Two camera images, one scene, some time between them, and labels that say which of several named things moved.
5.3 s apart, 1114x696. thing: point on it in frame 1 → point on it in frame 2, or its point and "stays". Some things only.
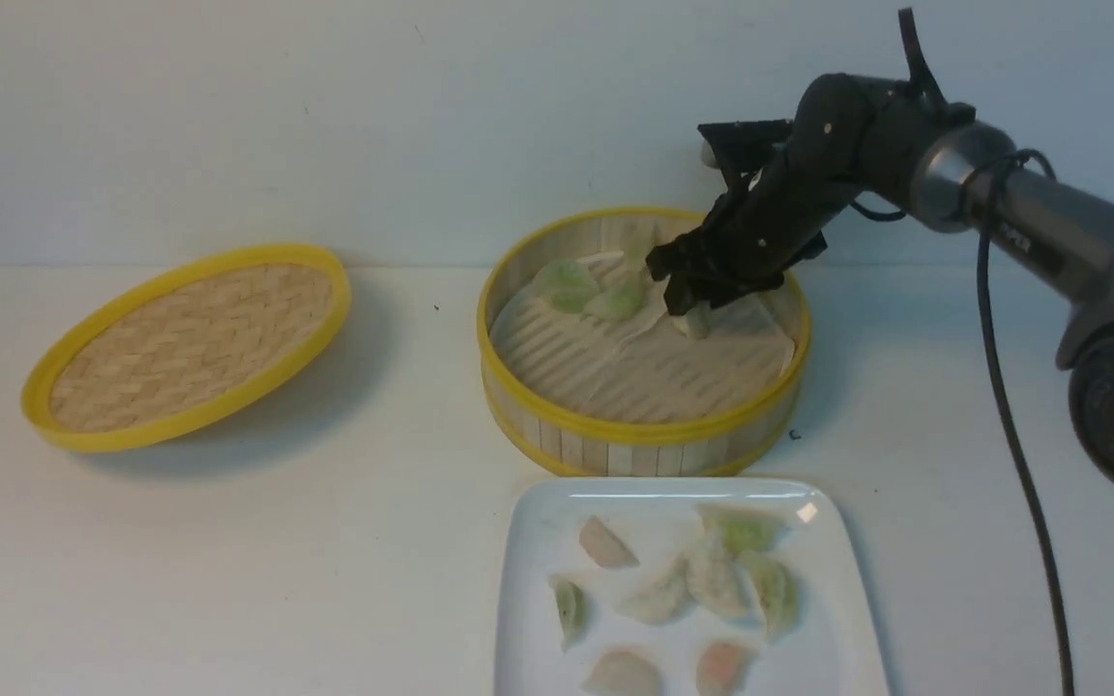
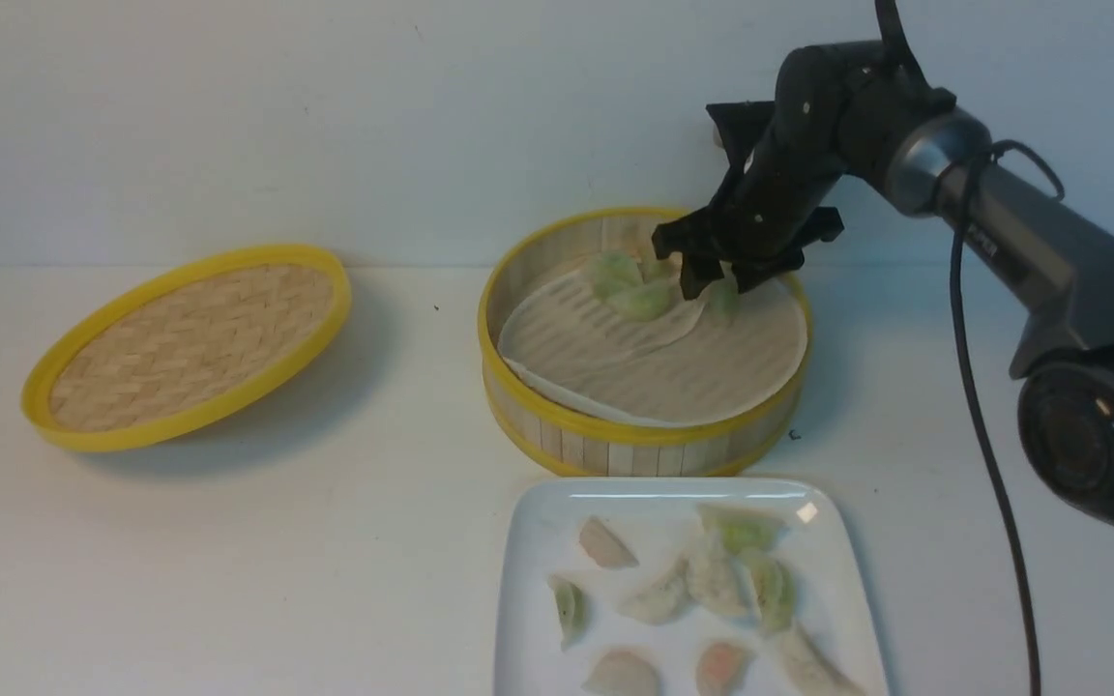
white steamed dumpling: x=695 y=322 → x=805 y=672
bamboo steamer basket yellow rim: x=584 y=369 stays
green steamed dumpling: x=573 y=610 stays
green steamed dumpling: x=568 y=284 → x=614 y=274
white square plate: x=683 y=586 stays
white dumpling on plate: x=663 y=599 stays
